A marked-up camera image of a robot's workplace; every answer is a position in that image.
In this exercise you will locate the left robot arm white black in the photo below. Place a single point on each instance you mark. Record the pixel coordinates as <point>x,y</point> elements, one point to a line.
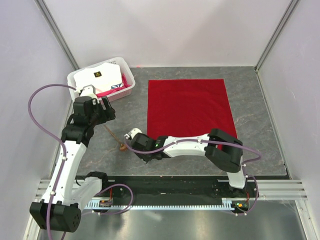
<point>61,205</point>

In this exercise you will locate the wooden spoon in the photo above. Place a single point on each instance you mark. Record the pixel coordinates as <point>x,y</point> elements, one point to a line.
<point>122,146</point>

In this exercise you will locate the white slotted cable duct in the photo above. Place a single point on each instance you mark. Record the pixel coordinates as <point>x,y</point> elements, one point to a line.
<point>97,204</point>

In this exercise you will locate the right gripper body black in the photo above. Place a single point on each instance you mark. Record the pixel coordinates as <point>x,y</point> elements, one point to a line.
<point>145,157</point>

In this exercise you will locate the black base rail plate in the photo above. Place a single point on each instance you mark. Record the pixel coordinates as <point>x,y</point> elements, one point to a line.
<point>189,190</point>

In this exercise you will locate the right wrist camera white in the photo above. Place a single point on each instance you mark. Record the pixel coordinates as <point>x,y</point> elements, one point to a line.
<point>131,134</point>

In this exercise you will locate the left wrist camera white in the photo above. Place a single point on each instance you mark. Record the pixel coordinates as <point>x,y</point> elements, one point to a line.
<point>88,91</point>

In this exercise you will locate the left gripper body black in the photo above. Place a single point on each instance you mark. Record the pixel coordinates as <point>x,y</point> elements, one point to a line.
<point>100,116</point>

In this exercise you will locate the white folded shirt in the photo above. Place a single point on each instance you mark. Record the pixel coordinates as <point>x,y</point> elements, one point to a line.
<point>102,77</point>

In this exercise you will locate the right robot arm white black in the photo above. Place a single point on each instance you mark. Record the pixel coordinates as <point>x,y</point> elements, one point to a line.
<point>220,148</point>

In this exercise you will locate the aluminium frame rail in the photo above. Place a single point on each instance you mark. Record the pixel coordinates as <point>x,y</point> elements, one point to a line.
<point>268,190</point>

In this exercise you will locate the pink folded towel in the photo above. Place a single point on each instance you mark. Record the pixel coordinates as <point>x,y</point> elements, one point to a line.
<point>115,88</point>

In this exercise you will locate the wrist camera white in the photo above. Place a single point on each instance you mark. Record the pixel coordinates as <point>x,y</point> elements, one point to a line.
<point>88,91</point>
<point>131,134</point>

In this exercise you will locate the red cloth napkin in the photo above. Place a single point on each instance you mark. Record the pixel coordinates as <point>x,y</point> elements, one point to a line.
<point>188,108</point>

